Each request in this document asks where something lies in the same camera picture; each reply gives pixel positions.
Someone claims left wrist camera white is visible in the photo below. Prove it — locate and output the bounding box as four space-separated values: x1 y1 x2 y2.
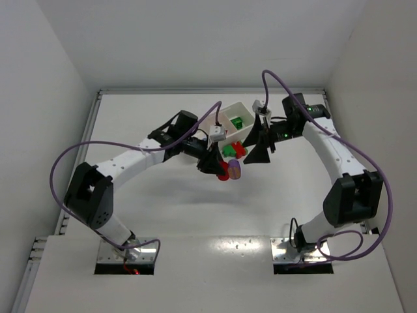
208 125 227 143

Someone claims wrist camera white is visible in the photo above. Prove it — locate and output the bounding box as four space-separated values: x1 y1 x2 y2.
208 125 227 143
252 100 272 119

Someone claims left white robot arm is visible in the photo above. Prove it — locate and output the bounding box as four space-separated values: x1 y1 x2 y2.
63 110 226 258

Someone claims purple lego top brick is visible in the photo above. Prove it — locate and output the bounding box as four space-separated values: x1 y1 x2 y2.
227 159 241 180

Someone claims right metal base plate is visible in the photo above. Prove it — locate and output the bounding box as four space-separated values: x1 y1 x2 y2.
270 237 328 265

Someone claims green lego near tray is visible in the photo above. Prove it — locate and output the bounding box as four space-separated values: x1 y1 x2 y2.
222 143 237 158

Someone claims green lego end brick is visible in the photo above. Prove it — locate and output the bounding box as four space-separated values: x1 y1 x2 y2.
230 117 245 130

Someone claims metal base plate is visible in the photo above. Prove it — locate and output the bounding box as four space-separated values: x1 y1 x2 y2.
270 237 328 265
96 237 160 265

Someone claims white three-compartment tray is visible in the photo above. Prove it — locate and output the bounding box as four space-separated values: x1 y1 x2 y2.
218 102 255 147

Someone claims red lego brick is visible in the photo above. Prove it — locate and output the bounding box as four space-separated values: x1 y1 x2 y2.
217 161 230 181

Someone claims red lego near tray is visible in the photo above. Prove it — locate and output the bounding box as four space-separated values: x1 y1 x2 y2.
231 141 248 159

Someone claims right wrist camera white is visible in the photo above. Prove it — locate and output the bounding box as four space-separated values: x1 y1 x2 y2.
252 100 272 119

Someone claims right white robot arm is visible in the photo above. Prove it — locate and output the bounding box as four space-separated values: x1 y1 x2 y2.
243 93 383 252

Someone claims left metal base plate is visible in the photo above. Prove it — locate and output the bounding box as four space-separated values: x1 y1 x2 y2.
96 237 160 265

